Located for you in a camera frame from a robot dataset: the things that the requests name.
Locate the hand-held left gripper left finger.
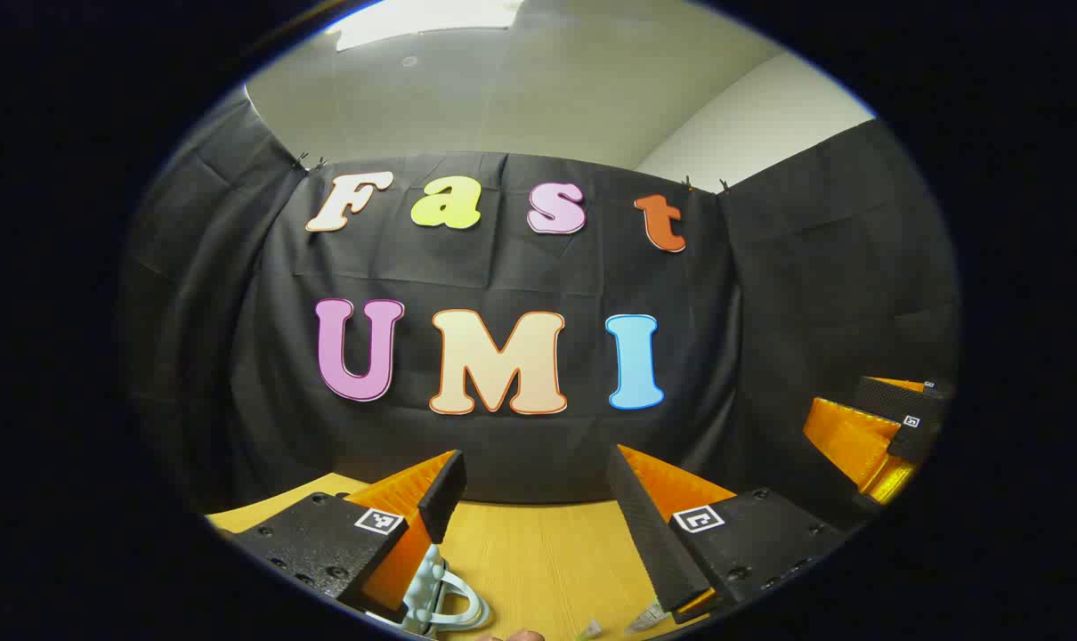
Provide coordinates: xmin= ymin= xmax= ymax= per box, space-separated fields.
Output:
xmin=223 ymin=450 xmax=468 ymax=624

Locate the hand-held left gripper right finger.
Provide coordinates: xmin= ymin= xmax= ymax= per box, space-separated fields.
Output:
xmin=605 ymin=443 xmax=851 ymax=624

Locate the white green skin care tube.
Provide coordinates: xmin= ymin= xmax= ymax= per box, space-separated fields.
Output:
xmin=626 ymin=600 xmax=675 ymax=634

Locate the light blue suitcase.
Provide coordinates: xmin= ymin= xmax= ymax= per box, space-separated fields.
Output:
xmin=365 ymin=543 xmax=492 ymax=637

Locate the black backdrop cloth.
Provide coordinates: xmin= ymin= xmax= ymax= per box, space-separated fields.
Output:
xmin=120 ymin=89 xmax=962 ymax=517

